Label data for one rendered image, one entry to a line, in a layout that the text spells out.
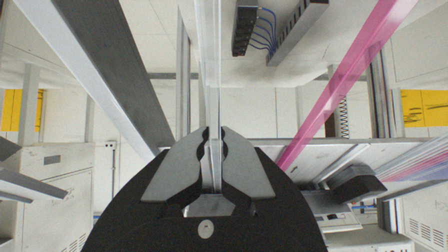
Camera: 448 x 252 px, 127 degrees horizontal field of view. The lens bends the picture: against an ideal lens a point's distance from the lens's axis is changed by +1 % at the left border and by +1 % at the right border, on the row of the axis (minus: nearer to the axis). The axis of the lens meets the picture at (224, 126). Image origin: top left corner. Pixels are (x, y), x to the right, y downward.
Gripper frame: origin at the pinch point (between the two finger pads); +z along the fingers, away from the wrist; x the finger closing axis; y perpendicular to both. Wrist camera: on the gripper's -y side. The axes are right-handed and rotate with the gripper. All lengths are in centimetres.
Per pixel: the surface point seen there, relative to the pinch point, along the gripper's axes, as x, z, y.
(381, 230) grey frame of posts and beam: 59, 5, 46
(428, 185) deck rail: 58, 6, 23
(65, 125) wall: -235, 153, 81
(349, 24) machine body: 41, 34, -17
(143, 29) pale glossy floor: -68, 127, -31
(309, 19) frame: 23.8, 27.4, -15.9
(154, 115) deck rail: -8.0, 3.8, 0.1
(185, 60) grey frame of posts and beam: -10.7, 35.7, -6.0
